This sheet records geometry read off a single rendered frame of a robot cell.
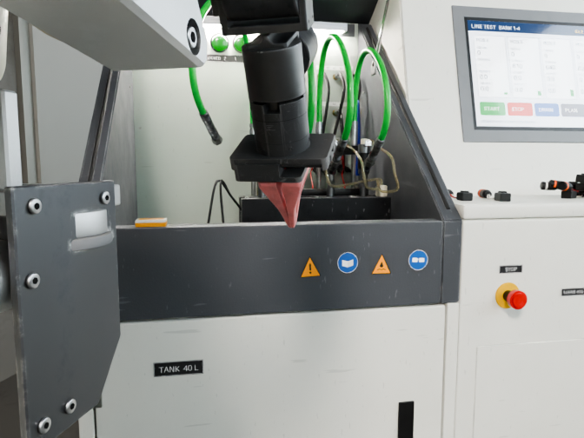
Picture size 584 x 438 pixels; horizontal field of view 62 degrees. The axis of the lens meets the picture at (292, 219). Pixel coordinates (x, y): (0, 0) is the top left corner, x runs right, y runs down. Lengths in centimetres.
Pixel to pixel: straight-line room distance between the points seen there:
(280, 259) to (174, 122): 64
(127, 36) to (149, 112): 118
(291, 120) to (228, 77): 93
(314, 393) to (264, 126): 60
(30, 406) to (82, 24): 22
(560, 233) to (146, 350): 81
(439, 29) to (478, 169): 36
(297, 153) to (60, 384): 29
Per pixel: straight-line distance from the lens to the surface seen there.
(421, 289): 96
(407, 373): 101
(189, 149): 138
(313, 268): 88
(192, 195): 139
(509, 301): 102
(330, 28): 145
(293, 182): 50
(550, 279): 110
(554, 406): 120
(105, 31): 22
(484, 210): 100
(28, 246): 32
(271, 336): 91
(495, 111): 132
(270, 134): 49
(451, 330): 102
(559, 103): 143
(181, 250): 86
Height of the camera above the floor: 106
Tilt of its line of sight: 7 degrees down
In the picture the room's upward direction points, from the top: straight up
